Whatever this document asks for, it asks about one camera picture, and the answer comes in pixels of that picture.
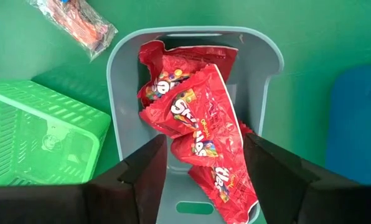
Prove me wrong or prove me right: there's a blue plastic bin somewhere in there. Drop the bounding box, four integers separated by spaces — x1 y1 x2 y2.
324 63 371 185

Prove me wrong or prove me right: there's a green plastic basket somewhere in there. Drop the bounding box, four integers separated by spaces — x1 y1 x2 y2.
0 80 112 187

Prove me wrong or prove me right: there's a grey-blue plastic bin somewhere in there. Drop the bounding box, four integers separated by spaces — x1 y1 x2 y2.
106 26 285 224

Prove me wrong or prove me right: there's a clear Jolly Rancher packet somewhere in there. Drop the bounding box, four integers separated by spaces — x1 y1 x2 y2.
26 0 119 61

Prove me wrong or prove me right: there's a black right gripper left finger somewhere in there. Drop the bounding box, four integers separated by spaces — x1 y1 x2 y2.
0 134 169 224

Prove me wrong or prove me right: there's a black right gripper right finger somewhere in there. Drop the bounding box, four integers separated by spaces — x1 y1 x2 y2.
243 133 371 224

